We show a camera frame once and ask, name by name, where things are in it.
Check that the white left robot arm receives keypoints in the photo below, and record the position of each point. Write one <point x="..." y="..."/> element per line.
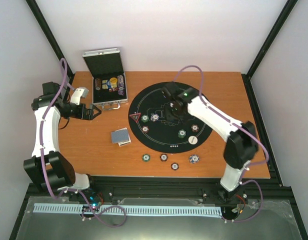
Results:
<point x="47" y="168"/>

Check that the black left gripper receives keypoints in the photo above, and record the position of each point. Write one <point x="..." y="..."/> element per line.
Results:
<point x="89" y="112"/>

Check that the green poker chip stack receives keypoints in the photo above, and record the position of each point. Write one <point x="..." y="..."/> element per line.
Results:
<point x="146" y="157"/>

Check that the blue poker chip stack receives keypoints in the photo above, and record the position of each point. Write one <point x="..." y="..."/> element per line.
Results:
<point x="194" y="159"/>

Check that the white dealer button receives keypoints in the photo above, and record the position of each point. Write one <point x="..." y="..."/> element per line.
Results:
<point x="193" y="140"/>

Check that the light blue cable duct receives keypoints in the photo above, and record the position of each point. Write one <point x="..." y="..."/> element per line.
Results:
<point x="130" y="210"/>

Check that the red triangular all-in marker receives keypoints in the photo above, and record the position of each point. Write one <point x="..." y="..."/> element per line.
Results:
<point x="135" y="116"/>

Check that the brown chips in case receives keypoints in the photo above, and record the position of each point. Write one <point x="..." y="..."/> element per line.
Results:
<point x="97" y="84"/>

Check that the brown chip mat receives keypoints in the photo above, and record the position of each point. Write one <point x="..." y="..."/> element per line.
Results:
<point x="195" y="128"/>

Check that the yellow button in case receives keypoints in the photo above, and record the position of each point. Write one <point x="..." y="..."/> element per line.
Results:
<point x="113" y="81"/>

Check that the white playing card box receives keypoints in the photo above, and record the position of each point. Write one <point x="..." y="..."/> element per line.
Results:
<point x="124" y="143"/>

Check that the aluminium poker chip case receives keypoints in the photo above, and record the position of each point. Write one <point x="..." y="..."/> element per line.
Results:
<point x="104" y="64"/>

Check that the purple chips in case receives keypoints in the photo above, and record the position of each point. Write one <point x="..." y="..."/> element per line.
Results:
<point x="121" y="85"/>

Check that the single brown chip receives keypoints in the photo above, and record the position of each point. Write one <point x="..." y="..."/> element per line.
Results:
<point x="145" y="129"/>
<point x="174" y="166"/>

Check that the blue-backed card deck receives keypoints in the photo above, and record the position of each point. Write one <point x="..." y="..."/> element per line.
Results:
<point x="120" y="136"/>

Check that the green chips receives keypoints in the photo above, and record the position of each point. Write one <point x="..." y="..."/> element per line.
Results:
<point x="145" y="118"/>
<point x="182" y="133"/>

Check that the black round poker mat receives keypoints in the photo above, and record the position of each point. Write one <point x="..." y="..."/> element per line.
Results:
<point x="163" y="135"/>

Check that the blue chips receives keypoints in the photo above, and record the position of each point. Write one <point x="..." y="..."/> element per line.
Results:
<point x="154" y="117"/>

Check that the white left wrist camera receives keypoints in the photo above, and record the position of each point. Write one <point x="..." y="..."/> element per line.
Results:
<point x="78" y="94"/>

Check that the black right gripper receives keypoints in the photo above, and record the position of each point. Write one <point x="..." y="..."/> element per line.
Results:
<point x="168" y="116"/>

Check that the brown poker chip stack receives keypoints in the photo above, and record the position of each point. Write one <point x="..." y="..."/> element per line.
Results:
<point x="163" y="157"/>

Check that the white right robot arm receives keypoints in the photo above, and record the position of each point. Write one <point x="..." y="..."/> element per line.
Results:
<point x="240" y="138"/>

